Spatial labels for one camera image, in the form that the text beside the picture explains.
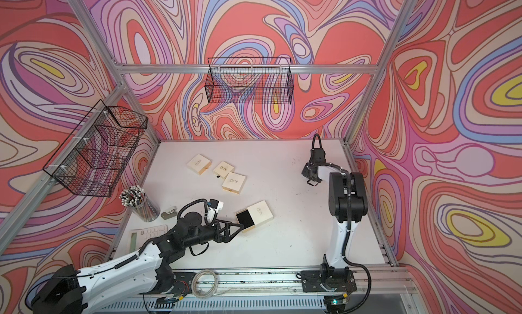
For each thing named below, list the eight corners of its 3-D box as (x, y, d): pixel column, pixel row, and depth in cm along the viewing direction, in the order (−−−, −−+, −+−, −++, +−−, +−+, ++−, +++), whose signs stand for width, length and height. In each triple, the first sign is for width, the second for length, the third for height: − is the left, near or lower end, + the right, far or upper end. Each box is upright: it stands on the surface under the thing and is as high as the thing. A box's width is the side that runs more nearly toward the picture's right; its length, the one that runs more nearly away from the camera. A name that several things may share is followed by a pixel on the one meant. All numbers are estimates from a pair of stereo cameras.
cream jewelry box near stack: (221, 190, 100) (220, 186, 98) (229, 174, 106) (228, 171, 104) (239, 194, 98) (239, 191, 96) (246, 179, 104) (246, 175, 102)
